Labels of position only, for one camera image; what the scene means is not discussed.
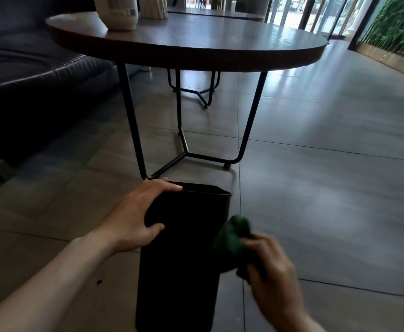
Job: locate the person's left hand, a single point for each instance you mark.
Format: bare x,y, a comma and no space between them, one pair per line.
132,217

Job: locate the person's right hand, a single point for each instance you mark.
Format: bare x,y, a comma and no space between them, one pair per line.
274,283

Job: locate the person's left thumb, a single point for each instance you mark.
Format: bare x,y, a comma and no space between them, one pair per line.
151,231

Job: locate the person's right fingers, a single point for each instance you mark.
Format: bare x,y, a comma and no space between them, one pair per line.
257,254

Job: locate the green cleaning cloth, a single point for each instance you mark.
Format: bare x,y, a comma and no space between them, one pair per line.
231,242

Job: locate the black plastic trash bin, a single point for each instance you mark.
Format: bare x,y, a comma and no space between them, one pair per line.
183,259

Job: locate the person's left forearm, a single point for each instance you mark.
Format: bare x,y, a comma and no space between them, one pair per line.
46,286

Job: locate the person's right forearm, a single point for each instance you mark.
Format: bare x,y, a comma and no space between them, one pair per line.
307,323

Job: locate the dark leather sofa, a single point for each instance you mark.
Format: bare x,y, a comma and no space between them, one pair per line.
32,82

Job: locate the round wooden table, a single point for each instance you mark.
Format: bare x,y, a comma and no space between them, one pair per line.
205,17
188,41

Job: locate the white plastic bottle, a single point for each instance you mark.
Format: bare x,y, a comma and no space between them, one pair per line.
117,12

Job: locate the glass door with dark frame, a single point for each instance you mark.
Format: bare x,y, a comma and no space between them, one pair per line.
312,15

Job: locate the green plant wall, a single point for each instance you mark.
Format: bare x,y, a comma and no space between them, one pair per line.
394,29

